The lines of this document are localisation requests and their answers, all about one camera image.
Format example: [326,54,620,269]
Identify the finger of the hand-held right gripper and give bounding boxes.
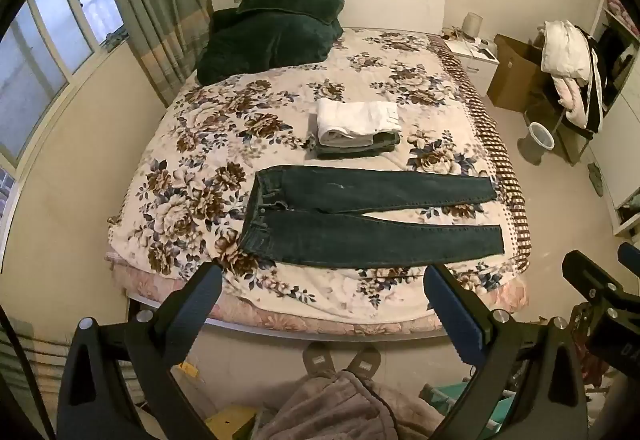
[617,242,640,277]
[561,250,626,308]

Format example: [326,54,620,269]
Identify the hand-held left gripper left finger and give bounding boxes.
[56,263,224,440]

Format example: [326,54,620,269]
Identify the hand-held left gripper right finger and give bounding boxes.
[423,263,589,440]

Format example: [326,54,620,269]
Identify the dark blue jeans pants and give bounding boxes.
[239,166,505,269]

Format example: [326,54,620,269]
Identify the folded dark pants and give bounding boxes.
[314,132,403,159]

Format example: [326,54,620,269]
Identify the folded white pants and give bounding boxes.
[316,98,402,144]

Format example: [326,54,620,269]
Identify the teal box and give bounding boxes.
[429,381,516,423]

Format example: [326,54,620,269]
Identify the grey slipper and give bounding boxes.
[302,342,337,378]
[345,346,383,378]

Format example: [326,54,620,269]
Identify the yellow box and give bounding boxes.
[205,406,258,440]

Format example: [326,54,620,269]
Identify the floral bed blanket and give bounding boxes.
[106,27,530,336]

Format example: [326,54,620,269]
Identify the white plastic bucket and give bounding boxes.
[529,122,556,151]

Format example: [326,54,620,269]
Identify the person's plush robe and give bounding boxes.
[255,370,446,440]

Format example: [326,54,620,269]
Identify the pink jacket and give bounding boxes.
[552,72,593,128]

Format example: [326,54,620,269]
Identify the black garment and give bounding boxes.
[582,27,610,134]

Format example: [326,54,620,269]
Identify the white radiator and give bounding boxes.
[0,317,68,440]

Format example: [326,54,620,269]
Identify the cardboard box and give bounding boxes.
[486,34,547,113]

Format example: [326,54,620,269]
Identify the white nightstand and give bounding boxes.
[444,34,501,95]

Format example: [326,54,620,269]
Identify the dark green plush blanket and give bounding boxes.
[195,8,345,85]

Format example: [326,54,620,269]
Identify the white table lamp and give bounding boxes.
[462,12,483,40]

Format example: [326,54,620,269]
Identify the green checked curtain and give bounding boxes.
[95,0,211,108]

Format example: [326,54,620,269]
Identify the window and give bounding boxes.
[0,0,126,201]

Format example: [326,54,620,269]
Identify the white bed headboard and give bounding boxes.
[209,0,446,34]

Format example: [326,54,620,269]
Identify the black cable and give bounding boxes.
[0,310,56,440]

